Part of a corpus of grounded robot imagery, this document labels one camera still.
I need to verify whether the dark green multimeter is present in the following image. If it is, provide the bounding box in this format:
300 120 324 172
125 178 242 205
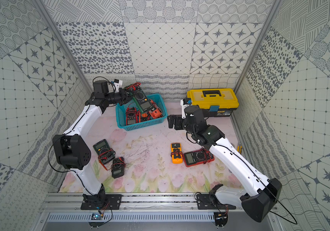
125 82 154 114

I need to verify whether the red black multimeter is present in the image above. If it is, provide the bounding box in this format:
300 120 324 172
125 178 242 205
125 107 140 126

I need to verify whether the orange multimeter with leads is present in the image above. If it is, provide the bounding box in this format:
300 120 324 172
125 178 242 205
149 100 163 119

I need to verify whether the orange black multimeter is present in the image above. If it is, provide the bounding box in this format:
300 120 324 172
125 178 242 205
140 113 151 122

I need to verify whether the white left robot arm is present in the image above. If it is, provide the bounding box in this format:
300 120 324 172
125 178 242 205
50 80 135 202

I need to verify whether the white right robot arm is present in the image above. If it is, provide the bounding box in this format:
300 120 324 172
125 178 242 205
168 98 282 222

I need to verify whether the yellow multimeter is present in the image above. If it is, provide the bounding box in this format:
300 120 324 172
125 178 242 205
170 143 183 164

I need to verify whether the teal plastic basket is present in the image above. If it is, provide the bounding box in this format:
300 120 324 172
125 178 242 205
115 93 168 131

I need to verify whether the red flat multimeter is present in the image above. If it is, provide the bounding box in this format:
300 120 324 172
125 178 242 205
183 148 215 167

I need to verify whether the green multimeter left side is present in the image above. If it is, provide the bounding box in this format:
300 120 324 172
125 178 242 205
93 139 115 170

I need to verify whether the small black multimeter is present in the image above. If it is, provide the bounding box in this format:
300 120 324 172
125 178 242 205
111 157 126 179

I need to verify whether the yellow black toolbox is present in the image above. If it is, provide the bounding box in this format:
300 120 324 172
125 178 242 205
187 88 239 117

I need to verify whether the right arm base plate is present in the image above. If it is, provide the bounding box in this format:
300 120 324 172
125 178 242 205
194 192 236 211

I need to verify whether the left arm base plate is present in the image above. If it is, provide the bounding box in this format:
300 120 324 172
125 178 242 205
80 194 123 210

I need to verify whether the aluminium mounting rail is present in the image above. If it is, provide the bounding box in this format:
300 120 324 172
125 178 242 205
37 192 278 229

